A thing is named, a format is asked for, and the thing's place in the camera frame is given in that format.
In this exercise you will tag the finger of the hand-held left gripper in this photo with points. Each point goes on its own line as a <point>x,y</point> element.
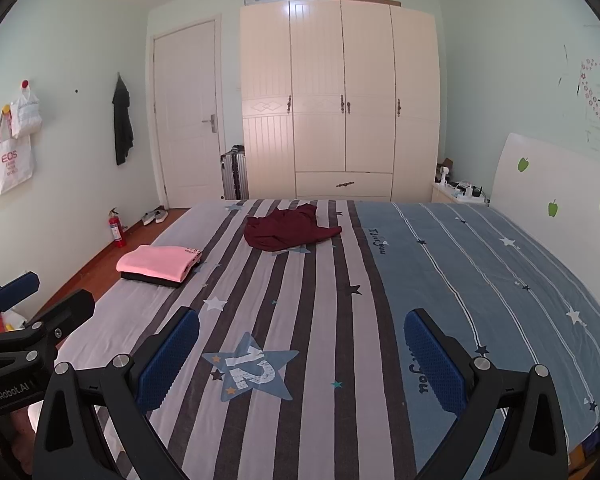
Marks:
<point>15,290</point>
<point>70,310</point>

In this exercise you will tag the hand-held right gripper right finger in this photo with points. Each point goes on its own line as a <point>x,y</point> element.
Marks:
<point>435,360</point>

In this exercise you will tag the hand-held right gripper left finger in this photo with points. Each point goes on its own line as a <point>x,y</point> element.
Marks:
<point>167,355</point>

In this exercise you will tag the maroon shirt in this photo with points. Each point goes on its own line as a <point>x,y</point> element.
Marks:
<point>285,230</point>

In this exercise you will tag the black folded garment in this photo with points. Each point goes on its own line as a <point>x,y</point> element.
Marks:
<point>145,278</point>

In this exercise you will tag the red fire extinguisher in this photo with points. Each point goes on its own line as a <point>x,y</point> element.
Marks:
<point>116,232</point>

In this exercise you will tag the pink folded garment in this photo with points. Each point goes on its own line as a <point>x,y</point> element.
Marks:
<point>155,260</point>

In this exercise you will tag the bed with striped sheet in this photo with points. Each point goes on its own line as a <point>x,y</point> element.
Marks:
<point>330,310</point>

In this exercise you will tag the white tote bag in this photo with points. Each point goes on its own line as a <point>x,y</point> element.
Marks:
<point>7,165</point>

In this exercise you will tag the white bedside table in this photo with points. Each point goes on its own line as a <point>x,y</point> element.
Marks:
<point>442,194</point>

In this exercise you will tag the ribbed grey suitcase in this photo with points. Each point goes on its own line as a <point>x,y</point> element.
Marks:
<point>241,172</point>
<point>228,177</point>

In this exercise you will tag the white desk fan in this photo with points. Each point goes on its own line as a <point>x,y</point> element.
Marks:
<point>445,172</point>

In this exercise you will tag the green apple sticker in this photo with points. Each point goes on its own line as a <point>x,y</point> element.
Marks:
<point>553,208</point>
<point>523,164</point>

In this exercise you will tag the dark hanging garment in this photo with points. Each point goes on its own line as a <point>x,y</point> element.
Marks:
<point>122,120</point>

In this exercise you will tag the white headboard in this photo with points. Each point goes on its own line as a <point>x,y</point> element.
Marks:
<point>530,185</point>

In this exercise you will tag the white door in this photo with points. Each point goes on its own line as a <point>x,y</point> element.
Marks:
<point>185,110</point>

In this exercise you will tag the cream wardrobe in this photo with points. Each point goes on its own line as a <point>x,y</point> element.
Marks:
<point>365,85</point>

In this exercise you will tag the brown flat board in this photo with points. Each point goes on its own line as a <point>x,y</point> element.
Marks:
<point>365,0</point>

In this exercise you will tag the pink flower wall stickers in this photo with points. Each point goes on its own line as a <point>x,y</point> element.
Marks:
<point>597,105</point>

